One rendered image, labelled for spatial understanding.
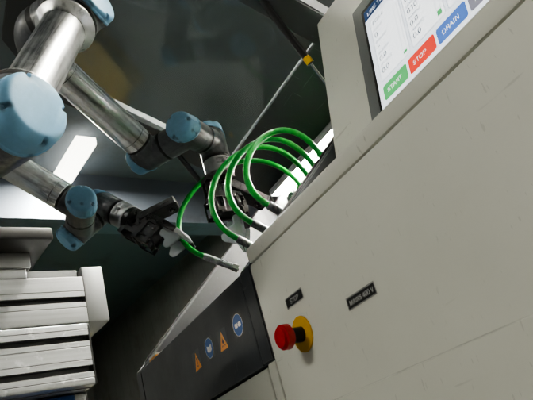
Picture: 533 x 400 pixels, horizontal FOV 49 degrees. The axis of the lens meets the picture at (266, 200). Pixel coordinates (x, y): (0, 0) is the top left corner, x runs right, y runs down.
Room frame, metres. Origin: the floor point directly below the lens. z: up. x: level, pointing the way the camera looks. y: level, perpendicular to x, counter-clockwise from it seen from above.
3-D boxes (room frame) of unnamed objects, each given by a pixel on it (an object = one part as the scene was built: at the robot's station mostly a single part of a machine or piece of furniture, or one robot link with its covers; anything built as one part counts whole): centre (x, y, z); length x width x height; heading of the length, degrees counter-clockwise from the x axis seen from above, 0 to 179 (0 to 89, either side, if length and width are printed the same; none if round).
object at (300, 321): (0.84, 0.02, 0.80); 0.05 x 0.04 x 0.05; 34
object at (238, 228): (1.32, 0.09, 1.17); 0.06 x 0.03 x 0.09; 124
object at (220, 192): (1.33, 0.10, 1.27); 0.09 x 0.08 x 0.12; 124
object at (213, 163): (1.33, 0.09, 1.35); 0.08 x 0.08 x 0.05
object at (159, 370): (1.24, 0.24, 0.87); 0.62 x 0.04 x 0.16; 34
